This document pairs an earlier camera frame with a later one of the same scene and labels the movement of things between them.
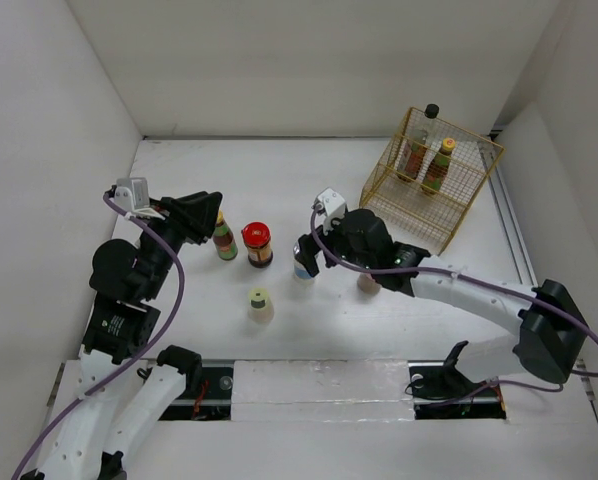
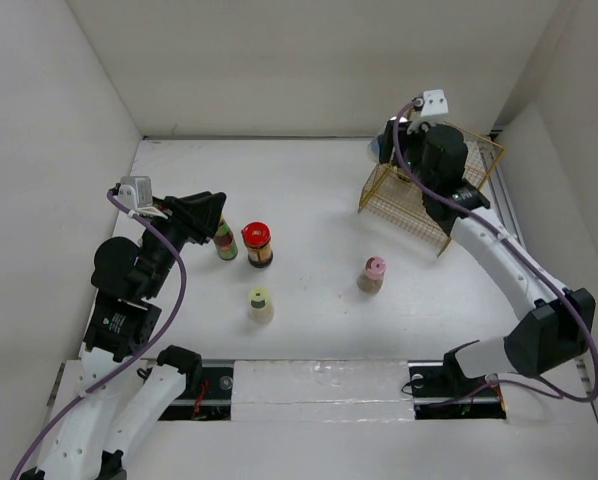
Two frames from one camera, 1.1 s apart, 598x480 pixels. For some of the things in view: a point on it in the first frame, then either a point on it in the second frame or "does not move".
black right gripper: (307, 256) to (386, 141)
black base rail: (438, 393) does not move
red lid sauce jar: (256, 237) does not move
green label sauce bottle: (224, 238) does not move
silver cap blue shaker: (300, 273) to (373, 150)
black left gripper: (195, 216) does not move
